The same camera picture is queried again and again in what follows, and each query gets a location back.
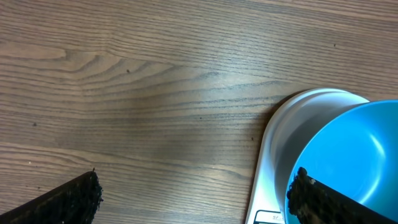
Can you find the blue bowl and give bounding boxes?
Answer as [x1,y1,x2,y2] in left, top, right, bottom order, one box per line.
[289,100,397,221]

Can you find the white digital kitchen scale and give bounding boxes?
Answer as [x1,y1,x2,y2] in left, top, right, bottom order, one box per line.
[245,88,368,224]

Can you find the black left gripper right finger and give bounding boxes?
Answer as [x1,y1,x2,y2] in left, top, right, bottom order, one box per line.
[286,167,395,224]

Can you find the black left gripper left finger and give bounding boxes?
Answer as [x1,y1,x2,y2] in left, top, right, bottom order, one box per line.
[1,170,103,224]

